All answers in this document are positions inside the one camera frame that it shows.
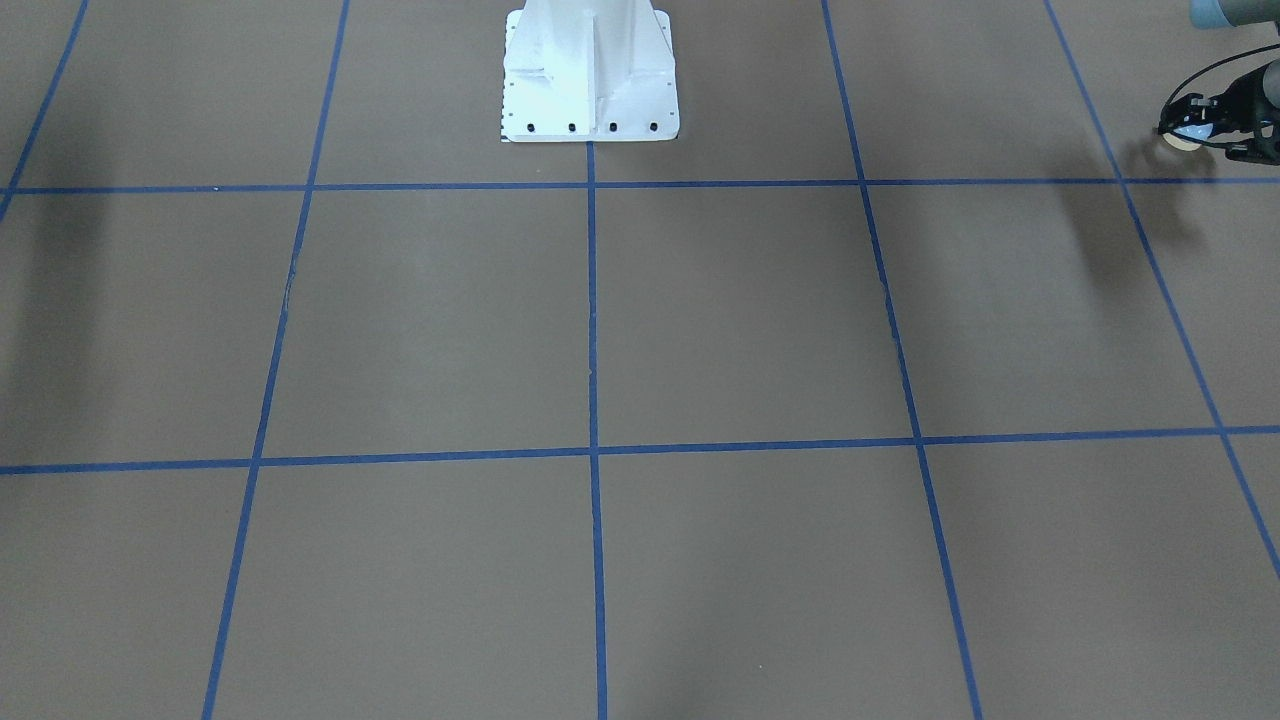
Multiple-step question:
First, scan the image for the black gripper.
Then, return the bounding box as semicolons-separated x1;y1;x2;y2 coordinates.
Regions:
1158;70;1279;165

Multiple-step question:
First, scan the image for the light blue call bell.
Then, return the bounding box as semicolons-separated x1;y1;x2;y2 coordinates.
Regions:
1161;122;1213;152

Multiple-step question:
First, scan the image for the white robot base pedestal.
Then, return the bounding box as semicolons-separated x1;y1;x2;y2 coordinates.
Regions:
500;1;681;143

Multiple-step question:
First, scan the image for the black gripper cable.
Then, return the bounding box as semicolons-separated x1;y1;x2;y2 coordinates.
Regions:
1160;44;1280;111

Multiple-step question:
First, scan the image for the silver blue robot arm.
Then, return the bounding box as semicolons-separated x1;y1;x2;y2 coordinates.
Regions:
1155;1;1279;167

